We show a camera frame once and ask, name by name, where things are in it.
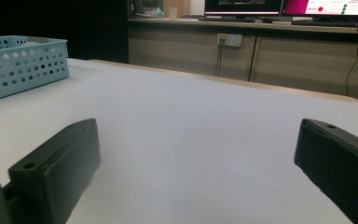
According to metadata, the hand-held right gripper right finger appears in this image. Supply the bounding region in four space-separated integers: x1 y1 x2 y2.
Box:
294 118 358 224

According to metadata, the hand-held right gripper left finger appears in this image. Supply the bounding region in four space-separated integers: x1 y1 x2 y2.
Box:
2 118 102 224

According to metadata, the light blue perforated plastic basket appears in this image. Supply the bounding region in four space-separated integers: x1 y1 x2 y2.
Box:
0 35 70 105

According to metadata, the black keyboard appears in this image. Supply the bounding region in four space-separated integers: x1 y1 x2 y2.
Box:
198 16 262 23
291 20 358 29

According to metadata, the monitor with pink screen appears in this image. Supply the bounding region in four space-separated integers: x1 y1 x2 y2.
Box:
281 0 358 17

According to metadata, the black computer monitor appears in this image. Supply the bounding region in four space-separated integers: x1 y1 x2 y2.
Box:
204 0 283 17

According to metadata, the thin black hanging cable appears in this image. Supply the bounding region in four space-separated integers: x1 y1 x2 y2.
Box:
345 22 358 97

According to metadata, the black socket cable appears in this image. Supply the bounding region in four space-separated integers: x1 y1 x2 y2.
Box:
217 39 226 77
213 39 222 77

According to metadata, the white wall socket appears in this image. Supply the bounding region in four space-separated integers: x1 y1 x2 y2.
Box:
216 33 243 48

